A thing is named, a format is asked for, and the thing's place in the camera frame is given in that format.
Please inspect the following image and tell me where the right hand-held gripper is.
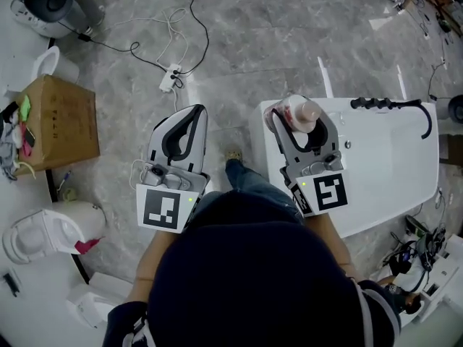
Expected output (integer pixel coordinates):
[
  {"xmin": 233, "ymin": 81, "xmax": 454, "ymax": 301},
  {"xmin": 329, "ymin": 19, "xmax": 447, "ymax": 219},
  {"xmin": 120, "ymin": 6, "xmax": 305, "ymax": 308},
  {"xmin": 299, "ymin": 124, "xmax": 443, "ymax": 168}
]
[{"xmin": 271, "ymin": 107, "xmax": 349, "ymax": 217}]

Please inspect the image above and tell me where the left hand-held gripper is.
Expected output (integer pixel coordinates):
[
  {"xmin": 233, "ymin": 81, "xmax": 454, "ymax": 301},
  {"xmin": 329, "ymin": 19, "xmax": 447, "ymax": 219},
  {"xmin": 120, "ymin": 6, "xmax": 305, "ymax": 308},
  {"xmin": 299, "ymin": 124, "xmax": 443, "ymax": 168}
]
[{"xmin": 135, "ymin": 103, "xmax": 212, "ymax": 235}]

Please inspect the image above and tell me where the pink bottle with red label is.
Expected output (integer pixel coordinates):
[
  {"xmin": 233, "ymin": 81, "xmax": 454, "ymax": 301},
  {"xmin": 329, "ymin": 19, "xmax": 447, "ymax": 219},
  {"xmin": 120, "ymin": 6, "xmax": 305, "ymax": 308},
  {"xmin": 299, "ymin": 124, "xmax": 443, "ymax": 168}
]
[{"xmin": 263, "ymin": 95, "xmax": 323, "ymax": 135}]

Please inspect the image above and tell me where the white bathtub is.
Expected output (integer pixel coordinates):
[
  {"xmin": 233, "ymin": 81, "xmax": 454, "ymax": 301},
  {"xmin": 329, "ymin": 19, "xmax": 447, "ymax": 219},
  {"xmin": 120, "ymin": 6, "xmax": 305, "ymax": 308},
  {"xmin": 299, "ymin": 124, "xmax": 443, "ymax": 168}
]
[{"xmin": 249, "ymin": 97, "xmax": 441, "ymax": 239}]

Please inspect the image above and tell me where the person's left forearm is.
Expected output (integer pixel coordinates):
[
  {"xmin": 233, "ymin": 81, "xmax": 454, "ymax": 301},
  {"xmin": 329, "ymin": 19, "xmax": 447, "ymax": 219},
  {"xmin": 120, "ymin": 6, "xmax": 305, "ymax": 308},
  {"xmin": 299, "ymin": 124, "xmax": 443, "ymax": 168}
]
[{"xmin": 126, "ymin": 225, "xmax": 190, "ymax": 304}]

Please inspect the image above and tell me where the person's right forearm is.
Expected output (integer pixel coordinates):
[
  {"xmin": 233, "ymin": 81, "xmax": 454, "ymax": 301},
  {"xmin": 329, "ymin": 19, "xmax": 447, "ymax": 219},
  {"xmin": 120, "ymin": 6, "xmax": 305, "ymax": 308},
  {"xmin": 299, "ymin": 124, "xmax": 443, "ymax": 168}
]
[{"xmin": 302, "ymin": 213, "xmax": 363, "ymax": 286}]

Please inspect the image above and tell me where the black bathtub faucet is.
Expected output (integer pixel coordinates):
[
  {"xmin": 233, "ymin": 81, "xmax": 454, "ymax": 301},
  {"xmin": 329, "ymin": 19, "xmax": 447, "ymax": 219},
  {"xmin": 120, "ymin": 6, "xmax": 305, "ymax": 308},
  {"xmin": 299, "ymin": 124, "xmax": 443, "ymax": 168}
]
[{"xmin": 349, "ymin": 97, "xmax": 433, "ymax": 140}]

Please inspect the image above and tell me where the white power strip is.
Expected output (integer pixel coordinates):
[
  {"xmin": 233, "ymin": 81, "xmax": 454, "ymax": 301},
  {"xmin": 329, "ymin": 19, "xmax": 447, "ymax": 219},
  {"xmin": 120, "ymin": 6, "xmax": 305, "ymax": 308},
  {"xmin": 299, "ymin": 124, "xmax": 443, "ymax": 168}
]
[{"xmin": 158, "ymin": 63, "xmax": 183, "ymax": 94}]

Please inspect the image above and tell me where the person's leg in jeans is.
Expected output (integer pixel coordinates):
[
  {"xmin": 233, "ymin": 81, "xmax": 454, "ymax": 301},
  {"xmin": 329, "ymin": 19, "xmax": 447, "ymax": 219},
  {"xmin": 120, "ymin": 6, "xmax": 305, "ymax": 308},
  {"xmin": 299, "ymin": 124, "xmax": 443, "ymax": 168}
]
[{"xmin": 224, "ymin": 158, "xmax": 305, "ymax": 224}]

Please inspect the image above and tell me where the brown cardboard box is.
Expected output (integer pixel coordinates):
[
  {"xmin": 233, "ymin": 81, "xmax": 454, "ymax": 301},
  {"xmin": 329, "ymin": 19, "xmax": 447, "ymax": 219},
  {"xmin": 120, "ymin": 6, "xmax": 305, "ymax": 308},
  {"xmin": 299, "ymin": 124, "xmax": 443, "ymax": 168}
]
[{"xmin": 14, "ymin": 74, "xmax": 101, "ymax": 176}]

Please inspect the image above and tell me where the red cloth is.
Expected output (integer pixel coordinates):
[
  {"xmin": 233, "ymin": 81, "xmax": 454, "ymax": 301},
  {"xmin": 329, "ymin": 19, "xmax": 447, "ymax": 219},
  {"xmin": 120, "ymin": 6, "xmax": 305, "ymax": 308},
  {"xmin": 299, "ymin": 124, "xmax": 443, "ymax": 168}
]
[{"xmin": 74, "ymin": 237, "xmax": 106, "ymax": 256}]

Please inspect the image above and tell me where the black round object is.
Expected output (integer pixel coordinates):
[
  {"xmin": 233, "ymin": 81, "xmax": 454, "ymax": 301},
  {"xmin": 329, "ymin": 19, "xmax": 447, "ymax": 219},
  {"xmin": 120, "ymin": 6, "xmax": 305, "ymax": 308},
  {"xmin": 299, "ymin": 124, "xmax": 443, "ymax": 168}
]
[{"xmin": 448, "ymin": 95, "xmax": 463, "ymax": 124}]

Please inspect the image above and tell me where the grey cylindrical bin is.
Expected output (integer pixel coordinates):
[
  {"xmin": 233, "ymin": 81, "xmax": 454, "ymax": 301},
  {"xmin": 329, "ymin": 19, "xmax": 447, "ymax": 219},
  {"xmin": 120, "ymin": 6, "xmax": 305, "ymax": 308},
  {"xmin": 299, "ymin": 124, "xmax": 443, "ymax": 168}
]
[{"xmin": 67, "ymin": 0, "xmax": 106, "ymax": 29}]

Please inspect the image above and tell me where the person's dark sweater torso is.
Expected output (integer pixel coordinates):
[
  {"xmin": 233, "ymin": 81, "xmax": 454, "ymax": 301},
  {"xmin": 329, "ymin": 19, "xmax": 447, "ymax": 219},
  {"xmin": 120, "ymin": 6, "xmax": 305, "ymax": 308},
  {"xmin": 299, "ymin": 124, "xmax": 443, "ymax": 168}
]
[{"xmin": 102, "ymin": 189, "xmax": 402, "ymax": 347}]

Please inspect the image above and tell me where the white toilet with open seat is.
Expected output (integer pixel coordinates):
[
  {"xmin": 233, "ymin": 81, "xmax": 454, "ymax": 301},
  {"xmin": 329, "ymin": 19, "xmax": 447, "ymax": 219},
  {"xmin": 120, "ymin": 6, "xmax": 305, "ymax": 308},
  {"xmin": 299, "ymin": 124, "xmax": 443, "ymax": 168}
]
[{"xmin": 1, "ymin": 200, "xmax": 108, "ymax": 265}]

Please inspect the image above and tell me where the pile of mixed clothes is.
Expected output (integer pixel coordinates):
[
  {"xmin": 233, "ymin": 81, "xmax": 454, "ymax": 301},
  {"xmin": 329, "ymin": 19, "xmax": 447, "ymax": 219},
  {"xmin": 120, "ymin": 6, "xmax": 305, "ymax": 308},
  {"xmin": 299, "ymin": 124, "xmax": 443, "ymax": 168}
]
[{"xmin": 0, "ymin": 94, "xmax": 38, "ymax": 181}]

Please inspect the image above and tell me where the white toilet with black seat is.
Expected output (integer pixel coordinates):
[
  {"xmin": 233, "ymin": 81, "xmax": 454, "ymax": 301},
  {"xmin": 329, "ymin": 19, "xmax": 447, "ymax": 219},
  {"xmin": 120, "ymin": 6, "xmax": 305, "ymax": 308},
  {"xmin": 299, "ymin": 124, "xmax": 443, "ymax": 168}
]
[{"xmin": 9, "ymin": 0, "xmax": 77, "ymax": 38}]

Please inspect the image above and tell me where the white appliance box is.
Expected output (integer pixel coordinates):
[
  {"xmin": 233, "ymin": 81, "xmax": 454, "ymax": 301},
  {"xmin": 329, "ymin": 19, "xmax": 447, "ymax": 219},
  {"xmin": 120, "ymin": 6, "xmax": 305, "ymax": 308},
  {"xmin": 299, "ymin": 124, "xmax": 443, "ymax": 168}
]
[{"xmin": 418, "ymin": 232, "xmax": 463, "ymax": 318}]

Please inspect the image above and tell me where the small black device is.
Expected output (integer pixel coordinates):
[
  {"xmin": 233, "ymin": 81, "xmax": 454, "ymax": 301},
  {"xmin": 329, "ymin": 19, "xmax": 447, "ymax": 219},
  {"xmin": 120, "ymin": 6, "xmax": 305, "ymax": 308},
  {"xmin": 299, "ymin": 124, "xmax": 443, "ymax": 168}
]
[{"xmin": 2, "ymin": 272, "xmax": 21, "ymax": 298}]

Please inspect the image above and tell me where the thin white gripper cable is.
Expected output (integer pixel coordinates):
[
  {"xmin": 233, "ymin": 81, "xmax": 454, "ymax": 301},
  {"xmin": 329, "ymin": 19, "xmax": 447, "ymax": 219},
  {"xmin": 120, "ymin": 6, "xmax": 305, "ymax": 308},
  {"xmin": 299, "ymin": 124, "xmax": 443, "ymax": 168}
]
[{"xmin": 129, "ymin": 158, "xmax": 146, "ymax": 188}]

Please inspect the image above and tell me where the long white cable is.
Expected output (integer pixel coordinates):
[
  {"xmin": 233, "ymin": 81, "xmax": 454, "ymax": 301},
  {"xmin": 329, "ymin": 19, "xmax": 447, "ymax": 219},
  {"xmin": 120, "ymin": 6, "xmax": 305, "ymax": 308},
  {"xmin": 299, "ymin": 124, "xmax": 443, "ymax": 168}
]
[{"xmin": 103, "ymin": 7, "xmax": 190, "ymax": 113}]

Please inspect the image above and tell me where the long black cable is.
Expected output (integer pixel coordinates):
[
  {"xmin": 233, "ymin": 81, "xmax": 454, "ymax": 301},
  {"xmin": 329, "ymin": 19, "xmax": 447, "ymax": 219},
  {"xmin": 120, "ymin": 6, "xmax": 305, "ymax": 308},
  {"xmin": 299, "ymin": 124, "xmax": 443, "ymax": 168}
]
[{"xmin": 57, "ymin": 0, "xmax": 212, "ymax": 76}]

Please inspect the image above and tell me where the thin black cable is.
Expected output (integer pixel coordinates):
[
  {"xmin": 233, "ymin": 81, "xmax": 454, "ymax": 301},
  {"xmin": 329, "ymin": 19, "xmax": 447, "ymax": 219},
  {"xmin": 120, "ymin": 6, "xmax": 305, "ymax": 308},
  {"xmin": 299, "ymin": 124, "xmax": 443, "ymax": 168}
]
[{"xmin": 428, "ymin": 40, "xmax": 454, "ymax": 101}]

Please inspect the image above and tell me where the tangle of cables and devices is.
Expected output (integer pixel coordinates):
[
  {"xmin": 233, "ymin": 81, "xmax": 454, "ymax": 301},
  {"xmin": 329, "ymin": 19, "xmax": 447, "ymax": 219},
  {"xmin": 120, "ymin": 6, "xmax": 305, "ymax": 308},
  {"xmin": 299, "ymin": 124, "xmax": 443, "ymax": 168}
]
[{"xmin": 382, "ymin": 214, "xmax": 450, "ymax": 293}]

